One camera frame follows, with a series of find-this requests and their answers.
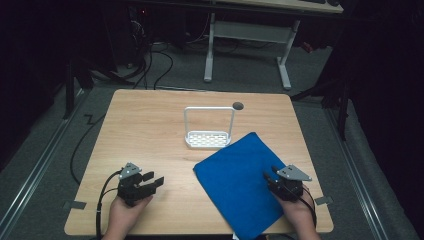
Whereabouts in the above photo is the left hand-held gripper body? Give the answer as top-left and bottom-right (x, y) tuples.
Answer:
(116, 162), (158, 207)

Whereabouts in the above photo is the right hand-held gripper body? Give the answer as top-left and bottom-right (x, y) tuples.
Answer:
(268, 164), (313, 203)

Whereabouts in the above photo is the blue cloth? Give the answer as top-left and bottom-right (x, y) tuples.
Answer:
(192, 131), (289, 240)

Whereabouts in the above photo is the white towel rack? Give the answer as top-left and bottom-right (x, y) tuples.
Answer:
(183, 106), (236, 150)

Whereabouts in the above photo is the person's left hand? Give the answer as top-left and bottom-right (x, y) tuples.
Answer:
(108, 194), (154, 238)

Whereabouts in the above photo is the person's right hand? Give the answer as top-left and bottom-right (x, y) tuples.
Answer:
(273, 186), (317, 231)

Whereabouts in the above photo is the grey tape strip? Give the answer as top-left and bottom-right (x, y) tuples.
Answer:
(314, 195), (334, 206)
(63, 200), (88, 211)

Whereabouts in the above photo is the black metal stand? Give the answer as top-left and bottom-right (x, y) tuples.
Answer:
(62, 59), (95, 120)
(289, 79), (351, 142)

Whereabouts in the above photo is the white-legged desk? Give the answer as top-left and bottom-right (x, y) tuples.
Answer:
(203, 0), (345, 91)

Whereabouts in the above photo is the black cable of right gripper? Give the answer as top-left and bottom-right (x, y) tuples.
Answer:
(298, 185), (318, 229)

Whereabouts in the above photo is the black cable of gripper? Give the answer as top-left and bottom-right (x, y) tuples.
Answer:
(298, 185), (318, 229)
(95, 169), (123, 240)

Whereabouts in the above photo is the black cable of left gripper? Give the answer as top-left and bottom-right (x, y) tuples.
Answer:
(95, 169), (123, 240)

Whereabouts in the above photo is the black floor cable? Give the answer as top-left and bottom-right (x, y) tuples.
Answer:
(69, 113), (107, 186)

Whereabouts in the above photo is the bundle of black cables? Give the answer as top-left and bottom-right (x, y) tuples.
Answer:
(114, 13), (175, 90)

